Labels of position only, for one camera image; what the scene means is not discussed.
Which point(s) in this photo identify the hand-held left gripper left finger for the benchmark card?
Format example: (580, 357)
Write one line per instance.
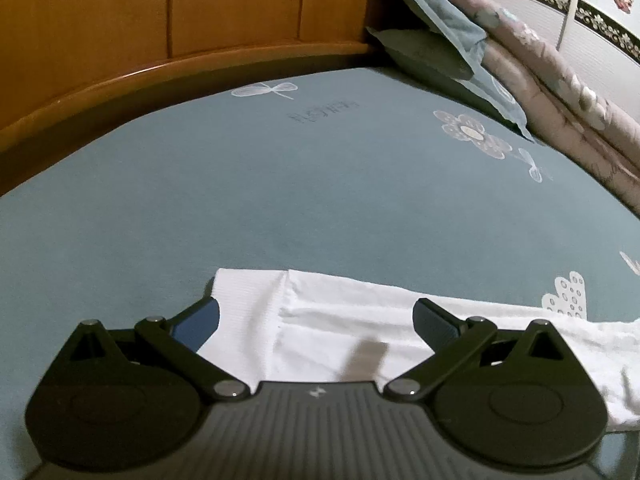
(197, 327)

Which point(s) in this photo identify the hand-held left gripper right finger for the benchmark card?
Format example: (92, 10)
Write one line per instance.
(435, 322)

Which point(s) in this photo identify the white printed sweatshirt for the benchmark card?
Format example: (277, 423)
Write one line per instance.
(325, 320)

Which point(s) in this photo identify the teal floral bed sheet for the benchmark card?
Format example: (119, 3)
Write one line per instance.
(250, 185)

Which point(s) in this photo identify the pink floral quilt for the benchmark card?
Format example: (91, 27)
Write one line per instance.
(575, 110)

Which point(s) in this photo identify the dark green pillow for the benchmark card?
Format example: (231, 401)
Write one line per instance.
(415, 50)

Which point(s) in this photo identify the teal pillow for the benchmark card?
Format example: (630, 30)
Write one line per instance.
(450, 20)

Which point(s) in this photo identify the wooden headboard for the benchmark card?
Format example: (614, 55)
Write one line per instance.
(150, 10)

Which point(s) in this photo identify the white wardrobe with floral band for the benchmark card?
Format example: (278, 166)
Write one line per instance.
(600, 45)

